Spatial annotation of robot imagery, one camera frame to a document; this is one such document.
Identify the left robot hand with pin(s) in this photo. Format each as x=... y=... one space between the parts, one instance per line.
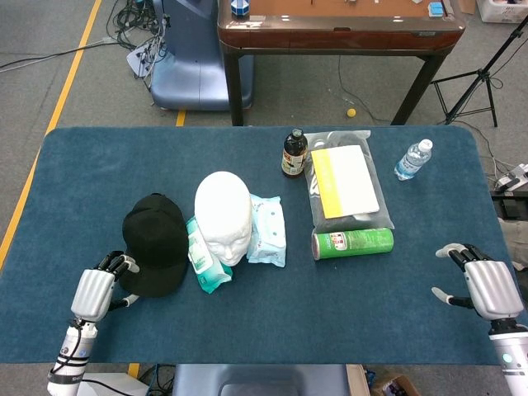
x=92 y=290

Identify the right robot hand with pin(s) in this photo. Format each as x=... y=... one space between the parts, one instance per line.
x=493 y=288

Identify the black baseball cap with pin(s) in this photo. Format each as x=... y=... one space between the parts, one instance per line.
x=156 y=239

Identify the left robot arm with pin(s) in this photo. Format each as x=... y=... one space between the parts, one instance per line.
x=72 y=354

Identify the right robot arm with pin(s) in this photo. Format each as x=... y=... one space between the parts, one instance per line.
x=509 y=354

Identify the white foam mannequin head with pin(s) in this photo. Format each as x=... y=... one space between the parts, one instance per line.
x=222 y=206

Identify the green wet wipes pack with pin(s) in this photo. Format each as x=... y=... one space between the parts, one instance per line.
x=202 y=266

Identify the grey power strip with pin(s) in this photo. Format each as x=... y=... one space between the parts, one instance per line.
x=511 y=177

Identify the brown cardboard box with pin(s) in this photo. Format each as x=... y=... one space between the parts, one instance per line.
x=396 y=385

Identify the green chips can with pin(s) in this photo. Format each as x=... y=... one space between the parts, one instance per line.
x=354 y=243

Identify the clear water bottle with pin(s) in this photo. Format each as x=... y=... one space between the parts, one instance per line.
x=410 y=163

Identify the blue felt table cover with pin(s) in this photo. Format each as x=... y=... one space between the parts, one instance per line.
x=264 y=313

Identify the yellow and white booklet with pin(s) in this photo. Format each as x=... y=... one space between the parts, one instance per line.
x=346 y=181

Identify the light blue wet wipes pack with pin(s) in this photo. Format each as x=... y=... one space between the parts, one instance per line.
x=270 y=231

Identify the black tripod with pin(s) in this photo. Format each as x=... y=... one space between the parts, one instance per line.
x=480 y=78

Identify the grey plastic bag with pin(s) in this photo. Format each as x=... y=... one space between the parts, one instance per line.
x=342 y=138

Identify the small yellow ball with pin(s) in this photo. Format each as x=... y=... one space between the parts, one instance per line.
x=351 y=112

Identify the white power strip board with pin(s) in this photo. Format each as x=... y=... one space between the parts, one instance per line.
x=138 y=59

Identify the brown tea bottle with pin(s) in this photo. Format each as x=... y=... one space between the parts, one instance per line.
x=293 y=156

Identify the blue machine base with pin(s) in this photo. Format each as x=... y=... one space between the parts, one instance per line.
x=189 y=62

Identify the white storage box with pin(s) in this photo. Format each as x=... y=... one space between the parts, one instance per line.
x=501 y=9

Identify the blue mahjong tile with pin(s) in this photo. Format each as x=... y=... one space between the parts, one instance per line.
x=436 y=9

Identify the brown mahjong table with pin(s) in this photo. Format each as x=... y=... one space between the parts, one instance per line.
x=330 y=35

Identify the blue white snake puzzle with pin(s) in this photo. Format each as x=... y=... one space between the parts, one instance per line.
x=240 y=6

